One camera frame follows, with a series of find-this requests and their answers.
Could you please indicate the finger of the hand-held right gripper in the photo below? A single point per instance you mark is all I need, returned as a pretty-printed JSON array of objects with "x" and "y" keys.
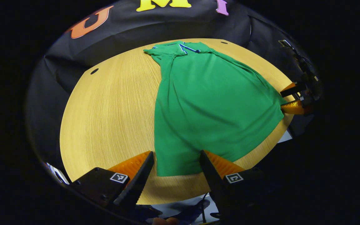
[
  {"x": 292, "y": 107},
  {"x": 292, "y": 90}
]

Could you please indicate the white and blue object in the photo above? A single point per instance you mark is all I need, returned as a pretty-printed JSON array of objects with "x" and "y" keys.
[{"x": 57, "y": 173}]

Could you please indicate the black backdrop cloth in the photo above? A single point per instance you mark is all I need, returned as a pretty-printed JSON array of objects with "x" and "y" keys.
[{"x": 136, "y": 37}]

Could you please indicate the silver metal clamp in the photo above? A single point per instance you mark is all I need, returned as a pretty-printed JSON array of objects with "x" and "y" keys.
[{"x": 285, "y": 43}]

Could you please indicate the green T-shirt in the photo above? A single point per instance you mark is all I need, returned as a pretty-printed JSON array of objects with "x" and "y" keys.
[{"x": 214, "y": 109}]

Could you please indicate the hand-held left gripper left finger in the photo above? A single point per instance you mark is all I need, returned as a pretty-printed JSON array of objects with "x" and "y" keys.
[{"x": 134, "y": 187}]

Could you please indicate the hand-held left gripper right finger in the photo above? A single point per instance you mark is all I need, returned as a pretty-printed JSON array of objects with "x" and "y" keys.
[{"x": 214, "y": 184}]

